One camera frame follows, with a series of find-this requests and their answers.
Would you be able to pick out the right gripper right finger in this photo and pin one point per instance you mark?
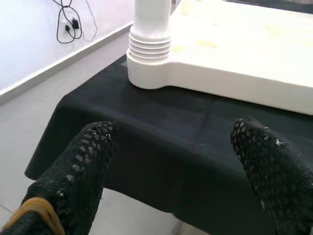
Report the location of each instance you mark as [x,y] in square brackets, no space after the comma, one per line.
[276,176]

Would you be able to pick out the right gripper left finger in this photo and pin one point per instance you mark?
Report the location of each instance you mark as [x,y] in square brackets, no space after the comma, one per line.
[73,176]

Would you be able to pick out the white plastic table leg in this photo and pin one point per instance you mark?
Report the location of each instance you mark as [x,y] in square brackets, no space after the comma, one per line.
[151,19]

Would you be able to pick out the yellow rubber band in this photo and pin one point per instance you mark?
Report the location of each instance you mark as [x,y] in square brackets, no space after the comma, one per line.
[36,203]

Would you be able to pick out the black tablecloth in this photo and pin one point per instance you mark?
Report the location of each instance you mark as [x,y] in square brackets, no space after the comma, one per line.
[159,137]

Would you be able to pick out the white plastic table top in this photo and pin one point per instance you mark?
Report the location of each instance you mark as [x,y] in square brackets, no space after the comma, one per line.
[232,61]

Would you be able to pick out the black power adapter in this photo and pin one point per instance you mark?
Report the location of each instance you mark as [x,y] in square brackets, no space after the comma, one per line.
[75,24]

